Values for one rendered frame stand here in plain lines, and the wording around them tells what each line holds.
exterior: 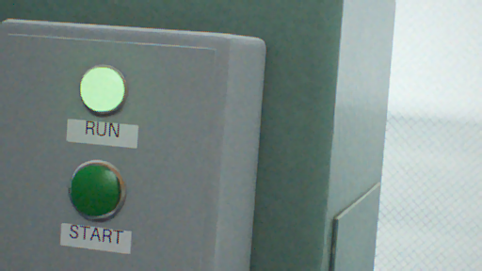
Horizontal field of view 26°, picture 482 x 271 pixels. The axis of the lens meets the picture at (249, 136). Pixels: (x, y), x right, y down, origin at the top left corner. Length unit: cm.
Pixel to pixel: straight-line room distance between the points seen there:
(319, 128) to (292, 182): 3
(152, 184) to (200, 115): 3
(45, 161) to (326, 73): 13
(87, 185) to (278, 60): 10
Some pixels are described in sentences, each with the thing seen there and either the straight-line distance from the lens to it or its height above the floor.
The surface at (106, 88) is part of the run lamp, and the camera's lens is 40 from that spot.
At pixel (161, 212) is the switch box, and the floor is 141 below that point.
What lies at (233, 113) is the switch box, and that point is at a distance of 40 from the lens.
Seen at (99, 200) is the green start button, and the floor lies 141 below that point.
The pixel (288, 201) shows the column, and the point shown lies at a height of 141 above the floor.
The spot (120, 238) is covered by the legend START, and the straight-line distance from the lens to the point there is 41.
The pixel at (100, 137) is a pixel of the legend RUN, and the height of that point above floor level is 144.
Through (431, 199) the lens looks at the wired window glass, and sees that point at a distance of 201.
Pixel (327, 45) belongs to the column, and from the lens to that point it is 45.
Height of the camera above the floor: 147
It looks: 5 degrees down
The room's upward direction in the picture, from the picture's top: 4 degrees clockwise
